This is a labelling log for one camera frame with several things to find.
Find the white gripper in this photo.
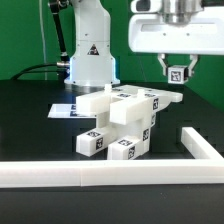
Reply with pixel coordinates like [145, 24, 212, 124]
[128, 14, 224, 82]

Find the small white tag cube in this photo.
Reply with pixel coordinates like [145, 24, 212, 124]
[168, 65, 187, 84]

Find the white chair back frame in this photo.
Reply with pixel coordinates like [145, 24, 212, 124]
[76, 84, 183, 125]

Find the white chair seat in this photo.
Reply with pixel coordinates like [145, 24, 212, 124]
[95, 83, 157, 158]

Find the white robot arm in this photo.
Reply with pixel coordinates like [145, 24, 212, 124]
[65, 0, 224, 87]

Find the white L-shaped fence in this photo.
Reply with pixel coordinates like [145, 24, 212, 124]
[0, 127, 224, 188]

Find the white marker sheet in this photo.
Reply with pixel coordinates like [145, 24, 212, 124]
[47, 103, 98, 119]

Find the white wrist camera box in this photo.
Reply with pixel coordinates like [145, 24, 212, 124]
[130, 0, 162, 13]

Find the black cable bundle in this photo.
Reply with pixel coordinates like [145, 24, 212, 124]
[10, 0, 72, 80]

